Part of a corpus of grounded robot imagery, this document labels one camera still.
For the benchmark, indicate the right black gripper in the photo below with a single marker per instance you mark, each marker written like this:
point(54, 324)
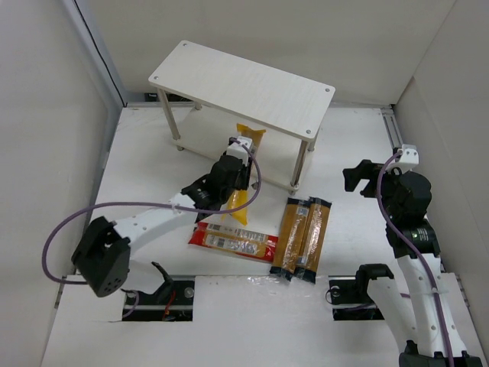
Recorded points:
point(370, 179)

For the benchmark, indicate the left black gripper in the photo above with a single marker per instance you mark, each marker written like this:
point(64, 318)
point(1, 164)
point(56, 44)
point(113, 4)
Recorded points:
point(241, 176)

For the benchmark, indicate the yellow spaghetti bag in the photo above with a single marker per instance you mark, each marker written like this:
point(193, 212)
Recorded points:
point(240, 197)

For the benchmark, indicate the red spaghetti bag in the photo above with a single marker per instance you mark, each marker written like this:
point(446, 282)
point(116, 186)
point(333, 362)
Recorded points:
point(241, 242)

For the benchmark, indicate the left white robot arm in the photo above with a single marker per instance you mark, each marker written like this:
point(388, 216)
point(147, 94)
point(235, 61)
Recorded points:
point(104, 254)

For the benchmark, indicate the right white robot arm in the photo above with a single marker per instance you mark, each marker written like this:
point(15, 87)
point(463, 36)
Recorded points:
point(421, 320)

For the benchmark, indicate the white two-tier shelf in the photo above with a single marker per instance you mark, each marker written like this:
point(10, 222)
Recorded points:
point(205, 93)

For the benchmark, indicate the right black-ended spaghetti bag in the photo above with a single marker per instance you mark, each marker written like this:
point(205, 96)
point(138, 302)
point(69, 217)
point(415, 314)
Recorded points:
point(311, 246)

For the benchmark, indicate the black-ended spaghetti bag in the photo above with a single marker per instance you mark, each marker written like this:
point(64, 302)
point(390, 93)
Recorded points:
point(292, 229)
point(311, 246)

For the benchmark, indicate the left black-ended spaghetti bag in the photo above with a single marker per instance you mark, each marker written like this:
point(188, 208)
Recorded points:
point(292, 229)

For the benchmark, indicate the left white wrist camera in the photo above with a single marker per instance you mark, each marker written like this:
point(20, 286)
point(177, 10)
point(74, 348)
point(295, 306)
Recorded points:
point(240, 148)

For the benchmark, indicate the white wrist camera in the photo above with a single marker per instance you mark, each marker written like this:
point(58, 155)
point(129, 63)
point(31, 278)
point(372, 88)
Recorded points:
point(240, 148)
point(406, 157)

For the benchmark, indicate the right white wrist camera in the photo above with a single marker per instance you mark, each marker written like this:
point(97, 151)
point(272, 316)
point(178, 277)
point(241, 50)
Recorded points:
point(406, 157)

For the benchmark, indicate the aluminium rail right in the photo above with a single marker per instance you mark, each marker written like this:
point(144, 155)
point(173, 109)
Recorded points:
point(391, 126)

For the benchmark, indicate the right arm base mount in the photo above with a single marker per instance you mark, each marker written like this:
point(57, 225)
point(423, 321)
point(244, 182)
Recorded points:
point(348, 303)

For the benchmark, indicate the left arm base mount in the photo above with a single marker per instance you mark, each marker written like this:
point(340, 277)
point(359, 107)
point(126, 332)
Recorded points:
point(175, 305)

